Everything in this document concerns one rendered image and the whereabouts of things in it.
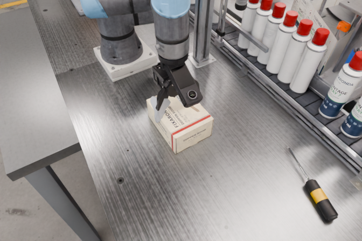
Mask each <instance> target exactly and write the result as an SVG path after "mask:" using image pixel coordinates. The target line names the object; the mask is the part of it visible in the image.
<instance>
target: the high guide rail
mask: <svg viewBox="0 0 362 241"><path fill-rule="evenodd" d="M213 12H214V13H215V14H216V15H217V16H219V10H218V9H216V8H215V7H214V9H213ZM225 22H226V23H228V24H229V25H230V26H231V27H232V28H234V29H235V30H237V31H238V32H239V33H240V34H242V35H243V36H244V37H245V38H247V39H248V40H249V41H250V42H252V43H253V44H254V45H255V46H257V47H258V48H259V49H260V50H262V51H263V52H265V53H267V52H268V51H269V48H268V47H266V46H265V45H264V44H263V43H261V42H260V41H258V40H257V39H256V38H254V37H253V36H252V35H251V34H249V33H248V32H247V31H245V30H244V29H243V28H241V27H240V26H239V25H238V24H236V23H235V22H234V21H232V20H231V19H229V18H228V17H227V16H226V20H225Z"/></svg>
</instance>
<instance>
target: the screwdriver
mask: <svg viewBox="0 0 362 241"><path fill-rule="evenodd" d="M287 148H288V150H289V152H290V153H291V155H292V156H293V158H294V159H295V161H296V163H297V164H298V166H299V168H300V169H301V171H302V172H303V174H304V175H305V177H306V179H307V182H306V184H305V186H306V188H307V189H308V191H309V193H310V195H311V196H312V198H313V200H314V201H315V203H316V204H317V205H318V207H319V209H320V211H321V212H322V214H323V215H324V217H325V219H326V220H329V221H333V220H334V219H336V218H338V213H337V212H336V210H335V208H334V207H333V205H332V204H331V202H330V201H329V199H328V197H327V196H326V194H325V192H324V191H323V190H322V188H321V187H320V185H319V184H318V182H317V181H316V180H314V179H309V177H308V176H307V174H306V172H305V171H304V169H303V168H302V166H301V164H300V163H299V162H298V160H297V158H296V157H295V155H294V154H293V152H292V150H291V149H290V147H287Z"/></svg>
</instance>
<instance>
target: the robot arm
mask: <svg viewBox="0 0 362 241"><path fill-rule="evenodd" d="M80 2H81V6H82V9H83V11H84V13H85V15H86V16H87V17H88V18H91V19H92V18H96V21H97V24H98V27H99V31H100V34H101V45H100V53H101V57H102V59H103V60H104V61H105V62H106V63H109V64H112V65H125V64H128V63H131V62H134V61H136V60H137V59H138V58H140V57H141V55H142V53H143V46H142V43H141V41H140V39H139V37H138V36H137V34H136V32H135V29H134V26H137V25H145V24H153V23H154V25H155V36H156V45H155V48H156V50H157V53H158V59H159V60H160V62H159V63H158V64H157V65H154V66H152V72H153V77H154V82H155V83H156V84H157V86H158V87H159V88H160V91H159V92H158V95H157V97H155V96H152V97H151V99H150V103H151V105H152V107H153V109H154V112H155V121H156V123H158V122H160V121H161V119H162V118H163V115H164V114H165V110H166V108H167V107H168V106H169V105H170V103H171V102H170V101H169V99H168V97H169V96H170V97H176V96H177V95H178V96H179V98H180V100H181V102H182V104H183V106H184V107H185V108H189V107H191V106H194V105H196V104H198V103H200V101H201V100H202V99H203V96H202V94H201V92H200V87H199V83H198V81H197V80H196V79H195V78H193V77H192V75H191V73H190V71H189V69H188V67H187V65H186V63H185V61H186V60H187V59H188V52H189V46H190V35H189V24H190V4H191V1H190V0H80ZM155 74H156V79H157V80H156V79H155Z"/></svg>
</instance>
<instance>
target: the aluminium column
mask: <svg viewBox="0 0 362 241"><path fill-rule="evenodd" d="M213 9H214V0H195V12H194V38H193V57H194V58H195V59H196V60H197V61H198V62H202V61H205V60H208V59H209V53H210V43H211V32H212V20H213Z"/></svg>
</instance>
